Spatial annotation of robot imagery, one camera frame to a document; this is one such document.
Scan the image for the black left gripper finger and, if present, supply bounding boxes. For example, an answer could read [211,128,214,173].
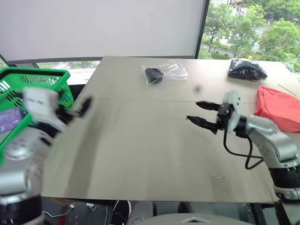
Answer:
[77,95,93,117]
[57,90,68,106]

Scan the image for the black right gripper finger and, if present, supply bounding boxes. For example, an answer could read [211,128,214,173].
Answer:
[186,116,218,135]
[195,100,222,113]

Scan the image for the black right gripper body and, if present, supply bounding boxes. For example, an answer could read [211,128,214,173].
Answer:
[215,103,233,132]

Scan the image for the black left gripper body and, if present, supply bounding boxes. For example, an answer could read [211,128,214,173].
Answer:
[55,105,82,126]

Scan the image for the green plastic basket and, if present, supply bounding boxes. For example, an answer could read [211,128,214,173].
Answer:
[0,67,76,166]

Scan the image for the colourful small packet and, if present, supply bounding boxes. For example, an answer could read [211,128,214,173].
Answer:
[61,93,72,109]

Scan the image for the black crinkled bag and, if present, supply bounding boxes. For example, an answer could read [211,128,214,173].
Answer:
[226,58,268,82]

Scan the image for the clear bag with black item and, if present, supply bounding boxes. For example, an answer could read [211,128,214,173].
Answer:
[141,59,189,87]

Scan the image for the red fabric pouch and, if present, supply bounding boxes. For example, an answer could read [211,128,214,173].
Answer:
[255,85,300,134]

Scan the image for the purple packet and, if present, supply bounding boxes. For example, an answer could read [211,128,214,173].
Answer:
[0,107,27,135]

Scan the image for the white roller blind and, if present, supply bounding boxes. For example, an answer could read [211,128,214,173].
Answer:
[0,0,207,66]

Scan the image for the black shoe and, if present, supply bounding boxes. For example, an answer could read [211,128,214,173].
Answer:
[110,200,132,225]

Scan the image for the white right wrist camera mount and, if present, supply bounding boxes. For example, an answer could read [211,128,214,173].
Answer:
[221,91,242,135]

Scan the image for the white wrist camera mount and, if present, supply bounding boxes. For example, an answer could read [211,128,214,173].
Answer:
[22,86,61,124]
[221,91,242,135]

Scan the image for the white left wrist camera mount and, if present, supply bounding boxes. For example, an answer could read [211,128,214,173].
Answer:
[22,86,61,124]

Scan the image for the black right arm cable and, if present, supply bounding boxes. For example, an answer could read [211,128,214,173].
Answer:
[222,130,264,170]

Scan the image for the dark window frame post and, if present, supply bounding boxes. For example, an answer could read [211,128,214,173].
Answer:
[193,0,210,60]

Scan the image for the white charger plug with cable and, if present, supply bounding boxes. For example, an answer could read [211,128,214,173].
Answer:
[42,202,76,218]
[86,202,111,225]

